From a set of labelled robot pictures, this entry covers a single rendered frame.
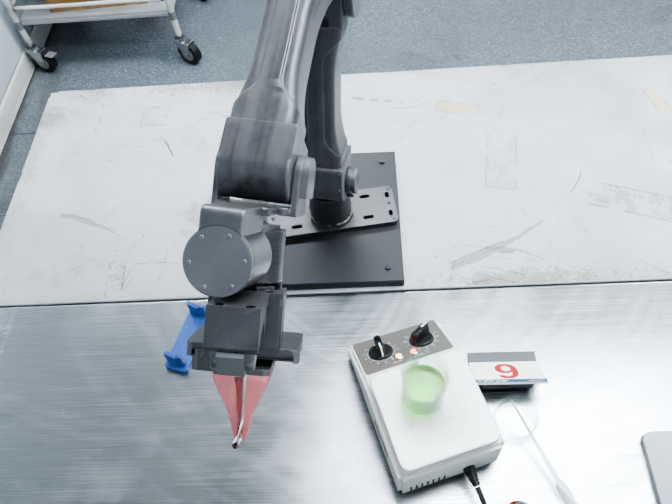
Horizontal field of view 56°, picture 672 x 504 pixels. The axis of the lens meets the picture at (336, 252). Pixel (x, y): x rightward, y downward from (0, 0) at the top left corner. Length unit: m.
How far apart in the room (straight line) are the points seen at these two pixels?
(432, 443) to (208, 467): 0.29
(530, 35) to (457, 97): 1.68
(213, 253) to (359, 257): 0.47
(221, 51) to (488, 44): 1.11
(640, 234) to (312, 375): 0.53
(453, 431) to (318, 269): 0.32
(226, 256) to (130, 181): 0.67
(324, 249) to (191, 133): 0.37
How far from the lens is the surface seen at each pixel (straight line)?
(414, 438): 0.76
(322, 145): 0.83
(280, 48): 0.61
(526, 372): 0.87
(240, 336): 0.51
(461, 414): 0.77
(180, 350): 0.93
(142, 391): 0.93
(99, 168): 1.20
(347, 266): 0.94
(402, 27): 2.88
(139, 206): 1.11
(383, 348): 0.82
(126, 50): 3.02
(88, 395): 0.96
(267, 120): 0.58
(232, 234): 0.50
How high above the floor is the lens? 1.71
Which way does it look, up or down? 55 degrees down
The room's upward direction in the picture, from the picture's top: 7 degrees counter-clockwise
